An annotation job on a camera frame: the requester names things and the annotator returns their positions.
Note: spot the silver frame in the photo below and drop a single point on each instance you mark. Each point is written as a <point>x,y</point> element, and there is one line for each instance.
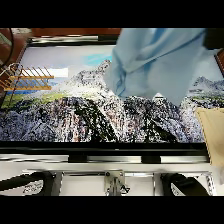
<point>100,166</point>

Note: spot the brown clothes hanger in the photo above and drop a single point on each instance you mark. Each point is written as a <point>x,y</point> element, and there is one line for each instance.
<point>31,77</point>
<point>30,88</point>

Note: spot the light blue shirt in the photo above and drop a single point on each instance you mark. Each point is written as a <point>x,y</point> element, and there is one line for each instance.
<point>156,63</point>

